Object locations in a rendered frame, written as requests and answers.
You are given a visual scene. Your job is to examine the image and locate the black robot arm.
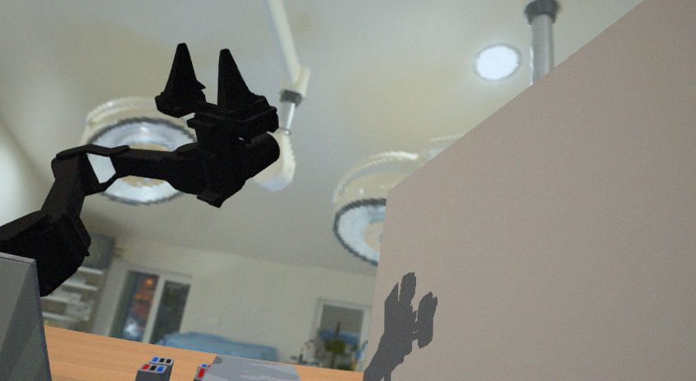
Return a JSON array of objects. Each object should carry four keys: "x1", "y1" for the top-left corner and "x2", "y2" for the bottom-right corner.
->
[{"x1": 0, "y1": 132, "x2": 280, "y2": 297}]

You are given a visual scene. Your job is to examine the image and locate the beige flat panel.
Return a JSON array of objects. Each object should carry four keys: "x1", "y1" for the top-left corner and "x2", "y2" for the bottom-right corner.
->
[{"x1": 362, "y1": 0, "x2": 696, "y2": 381}]

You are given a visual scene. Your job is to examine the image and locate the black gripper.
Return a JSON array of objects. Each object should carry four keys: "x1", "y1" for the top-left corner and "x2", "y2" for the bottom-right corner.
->
[{"x1": 154, "y1": 43, "x2": 277, "y2": 166}]

